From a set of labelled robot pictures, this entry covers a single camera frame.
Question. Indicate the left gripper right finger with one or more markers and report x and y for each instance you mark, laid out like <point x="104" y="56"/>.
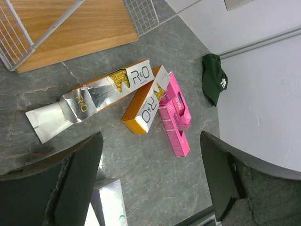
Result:
<point x="248" y="191"/>

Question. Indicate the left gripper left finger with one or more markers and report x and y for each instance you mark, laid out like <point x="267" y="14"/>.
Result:
<point x="54" y="191"/>

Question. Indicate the pink toothpaste box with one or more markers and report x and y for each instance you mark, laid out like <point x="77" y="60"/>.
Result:
<point x="176" y="136"/>
<point x="174" y="93"/>

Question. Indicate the silver Protefix toothpaste box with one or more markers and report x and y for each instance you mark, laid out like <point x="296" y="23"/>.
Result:
<point x="106" y="206"/>

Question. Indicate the torn silver R&O toothpaste box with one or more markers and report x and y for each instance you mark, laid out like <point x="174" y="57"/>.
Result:
<point x="88" y="99"/>

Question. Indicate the orange silver R&O toothpaste box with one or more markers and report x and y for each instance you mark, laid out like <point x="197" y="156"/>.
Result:
<point x="142" y="110"/>

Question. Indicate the dark green NY cap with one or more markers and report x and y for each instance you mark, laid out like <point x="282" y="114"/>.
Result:
<point x="214" y="79"/>

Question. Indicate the white wire wooden shelf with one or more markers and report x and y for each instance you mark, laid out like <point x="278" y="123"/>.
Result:
<point x="38" y="33"/>

